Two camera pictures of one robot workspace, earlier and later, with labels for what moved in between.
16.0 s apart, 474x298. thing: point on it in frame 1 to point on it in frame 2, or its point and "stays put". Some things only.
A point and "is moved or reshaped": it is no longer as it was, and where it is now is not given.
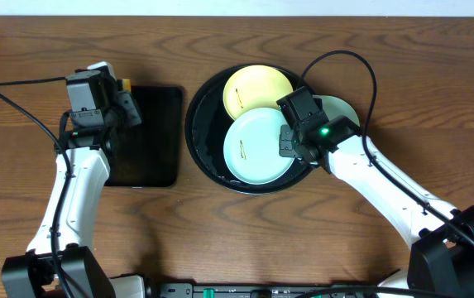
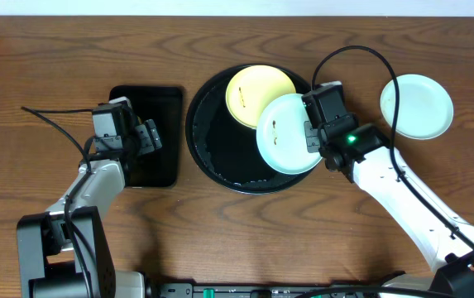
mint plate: (334, 108) is moved or reshaped
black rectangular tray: (148, 155) stays put
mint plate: (251, 146) is moved or reshaped
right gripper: (284, 147) to (312, 143)
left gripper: (128, 108) to (149, 136)
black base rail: (251, 290) stays put
